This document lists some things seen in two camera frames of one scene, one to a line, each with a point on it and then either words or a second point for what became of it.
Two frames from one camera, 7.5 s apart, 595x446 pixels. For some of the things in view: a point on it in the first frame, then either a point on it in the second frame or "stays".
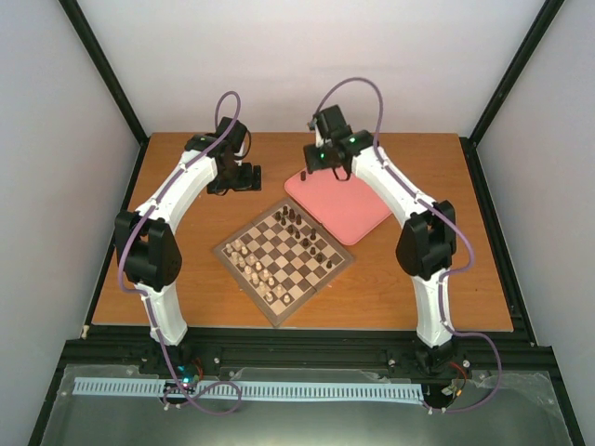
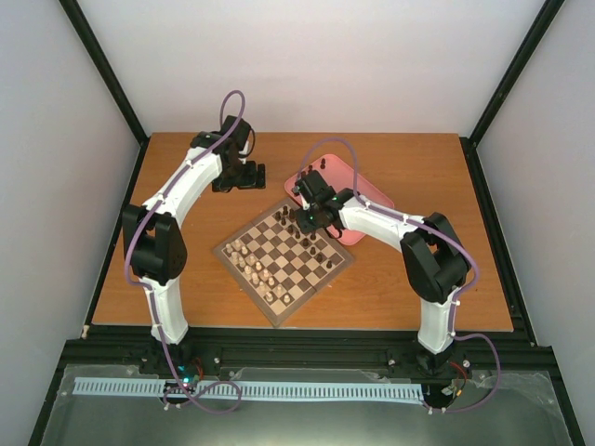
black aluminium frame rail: x=254 y=347 stays
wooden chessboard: x=282 y=259 stays
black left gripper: x=249 y=181 stays
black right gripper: x=311 y=163 to x=303 y=225
